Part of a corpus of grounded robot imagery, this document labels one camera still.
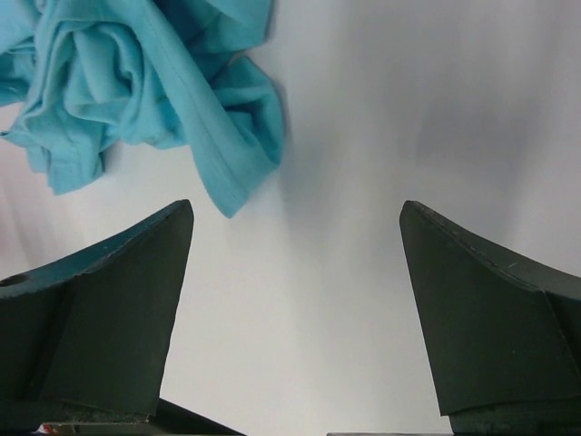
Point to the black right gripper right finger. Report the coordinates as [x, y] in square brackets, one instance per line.
[502, 331]

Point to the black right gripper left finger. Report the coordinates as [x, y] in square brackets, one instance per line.
[89, 334]

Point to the light blue t-shirt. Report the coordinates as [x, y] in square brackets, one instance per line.
[90, 74]

